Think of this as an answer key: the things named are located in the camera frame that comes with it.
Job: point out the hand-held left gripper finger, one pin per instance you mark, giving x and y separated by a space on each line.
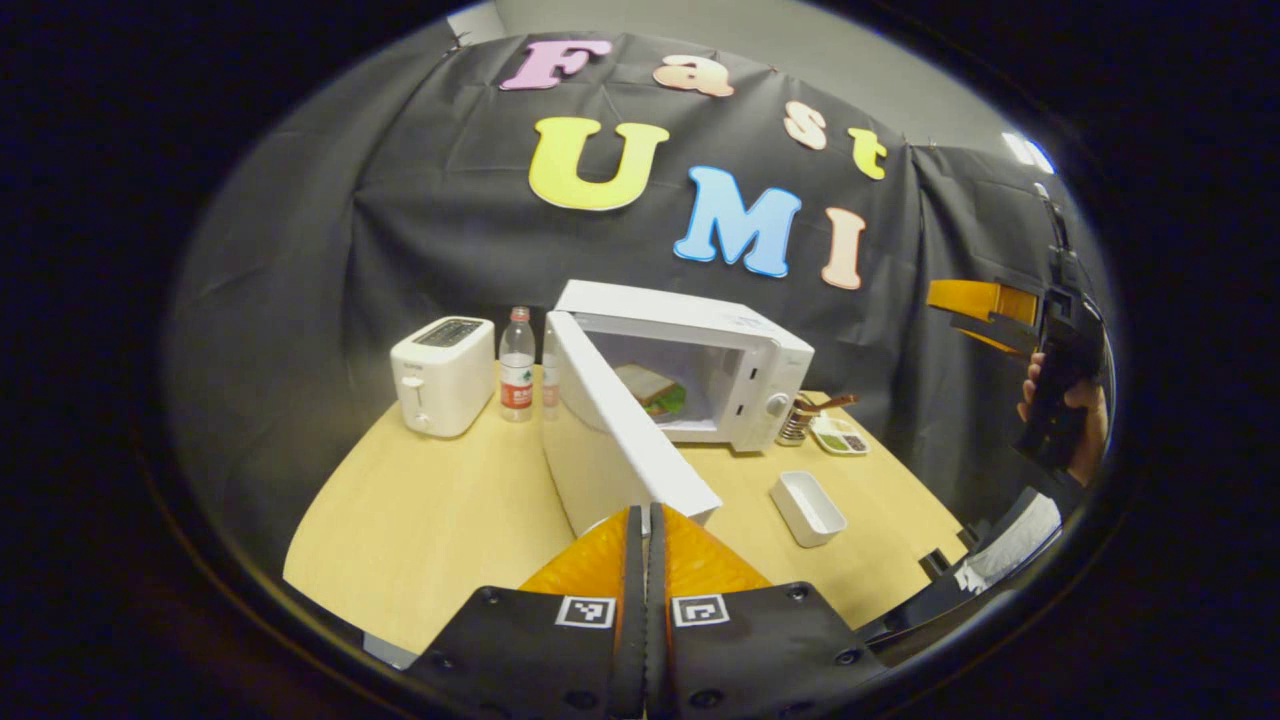
632 600
657 600

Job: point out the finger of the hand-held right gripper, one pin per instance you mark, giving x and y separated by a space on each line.
975 298
995 340

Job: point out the white microwave oven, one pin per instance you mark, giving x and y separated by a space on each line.
620 440

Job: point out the toast lettuce sandwich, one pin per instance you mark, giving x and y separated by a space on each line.
650 388

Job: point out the small ceiling light panel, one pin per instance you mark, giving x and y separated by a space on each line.
1028 153

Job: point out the brown spoon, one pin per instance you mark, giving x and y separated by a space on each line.
830 402

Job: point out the white rectangular tray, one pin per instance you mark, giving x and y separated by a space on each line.
808 508

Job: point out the white divided condiment dish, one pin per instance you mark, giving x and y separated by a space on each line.
840 437

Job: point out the person's torso clothing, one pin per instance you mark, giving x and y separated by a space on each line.
1010 545

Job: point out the red label water bottle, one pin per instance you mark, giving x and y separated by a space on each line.
516 375

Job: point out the white toaster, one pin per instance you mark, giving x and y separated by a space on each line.
440 380

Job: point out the black backdrop cloth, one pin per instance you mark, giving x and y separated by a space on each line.
350 230

